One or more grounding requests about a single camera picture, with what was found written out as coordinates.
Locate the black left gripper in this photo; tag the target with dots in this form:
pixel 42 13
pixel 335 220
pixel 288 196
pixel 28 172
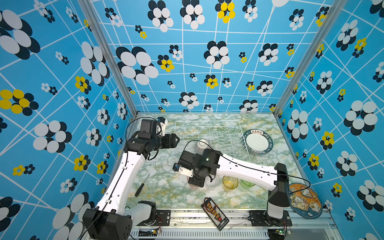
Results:
pixel 173 142

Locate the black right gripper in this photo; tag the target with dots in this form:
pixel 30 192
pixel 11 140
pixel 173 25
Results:
pixel 198 183

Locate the clear transparent cup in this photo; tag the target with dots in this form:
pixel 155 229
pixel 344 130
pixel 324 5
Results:
pixel 213 182

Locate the yellow transparent cup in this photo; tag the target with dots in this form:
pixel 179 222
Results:
pixel 230 183

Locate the green transparent cup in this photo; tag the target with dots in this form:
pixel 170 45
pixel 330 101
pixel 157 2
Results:
pixel 246 184

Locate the large plain white plate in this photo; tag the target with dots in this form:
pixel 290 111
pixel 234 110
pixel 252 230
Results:
pixel 258 142

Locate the pink transparent plastic cup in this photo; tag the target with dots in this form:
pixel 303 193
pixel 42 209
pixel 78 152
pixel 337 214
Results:
pixel 191 182

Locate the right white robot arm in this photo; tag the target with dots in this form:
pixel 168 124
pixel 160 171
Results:
pixel 274 179

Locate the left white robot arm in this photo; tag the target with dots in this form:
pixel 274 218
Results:
pixel 109 219

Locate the small green circuit board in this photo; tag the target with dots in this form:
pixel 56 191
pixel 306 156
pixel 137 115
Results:
pixel 148 233

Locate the cartoon round mat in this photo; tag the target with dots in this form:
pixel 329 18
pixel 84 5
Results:
pixel 305 202

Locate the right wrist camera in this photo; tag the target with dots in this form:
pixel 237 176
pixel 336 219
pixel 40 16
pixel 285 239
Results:
pixel 183 171

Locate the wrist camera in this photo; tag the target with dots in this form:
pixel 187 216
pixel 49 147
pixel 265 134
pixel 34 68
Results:
pixel 163 123
pixel 183 171

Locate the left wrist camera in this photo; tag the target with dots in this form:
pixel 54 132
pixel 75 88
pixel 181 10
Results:
pixel 163 123

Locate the white wire dish rack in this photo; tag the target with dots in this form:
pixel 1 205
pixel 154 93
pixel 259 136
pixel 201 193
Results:
pixel 224 136

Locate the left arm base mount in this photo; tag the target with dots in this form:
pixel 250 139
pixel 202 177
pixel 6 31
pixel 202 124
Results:
pixel 163 218

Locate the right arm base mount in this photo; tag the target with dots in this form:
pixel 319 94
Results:
pixel 259 218

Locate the aluminium front rail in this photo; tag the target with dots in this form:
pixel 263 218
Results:
pixel 194 224

